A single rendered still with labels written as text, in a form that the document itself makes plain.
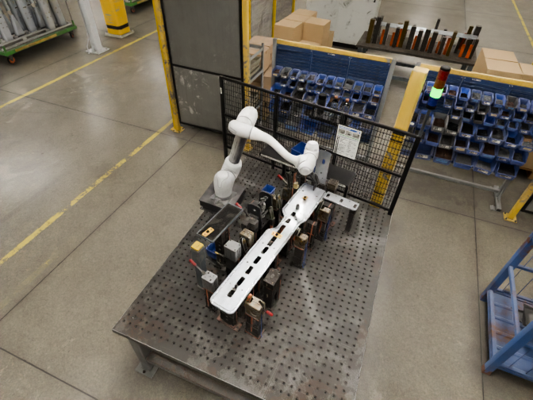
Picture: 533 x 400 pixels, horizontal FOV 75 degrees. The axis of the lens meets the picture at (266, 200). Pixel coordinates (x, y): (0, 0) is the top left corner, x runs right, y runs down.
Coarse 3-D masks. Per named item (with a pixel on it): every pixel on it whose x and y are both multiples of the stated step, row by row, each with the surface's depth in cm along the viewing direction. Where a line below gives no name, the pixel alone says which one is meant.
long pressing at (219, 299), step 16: (304, 192) 296; (320, 192) 297; (288, 208) 282; (304, 208) 282; (288, 224) 269; (256, 256) 245; (272, 256) 245; (240, 272) 235; (256, 272) 235; (224, 288) 225; (240, 288) 226; (224, 304) 217; (240, 304) 218
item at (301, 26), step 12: (300, 12) 673; (312, 12) 676; (276, 24) 615; (288, 24) 617; (300, 24) 620; (312, 24) 624; (324, 24) 623; (276, 36) 625; (288, 36) 615; (300, 36) 639; (312, 36) 637; (324, 36) 640
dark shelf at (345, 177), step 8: (264, 152) 332; (272, 152) 332; (280, 160) 324; (328, 168) 317; (336, 168) 317; (344, 168) 318; (328, 176) 308; (336, 176) 309; (344, 176) 309; (352, 176) 309; (344, 184) 301
